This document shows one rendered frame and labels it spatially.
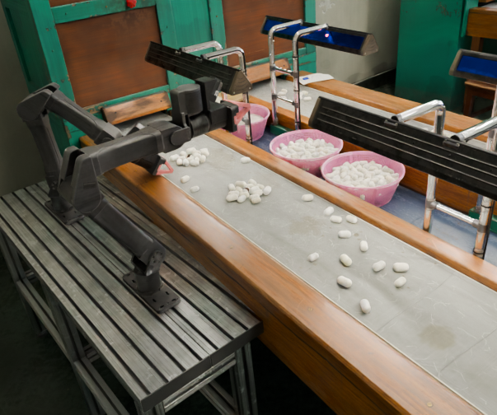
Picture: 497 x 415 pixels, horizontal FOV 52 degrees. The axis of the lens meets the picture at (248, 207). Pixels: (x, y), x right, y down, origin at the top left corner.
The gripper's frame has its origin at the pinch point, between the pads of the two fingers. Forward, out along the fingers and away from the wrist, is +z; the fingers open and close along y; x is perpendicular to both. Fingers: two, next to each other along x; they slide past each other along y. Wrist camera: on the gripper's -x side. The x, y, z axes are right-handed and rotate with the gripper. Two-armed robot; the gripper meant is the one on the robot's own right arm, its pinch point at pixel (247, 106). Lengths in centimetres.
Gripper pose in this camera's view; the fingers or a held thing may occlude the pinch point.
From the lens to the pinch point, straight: 138.3
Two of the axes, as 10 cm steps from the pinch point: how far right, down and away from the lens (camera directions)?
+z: 7.7, -3.7, 5.2
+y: -6.4, -3.5, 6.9
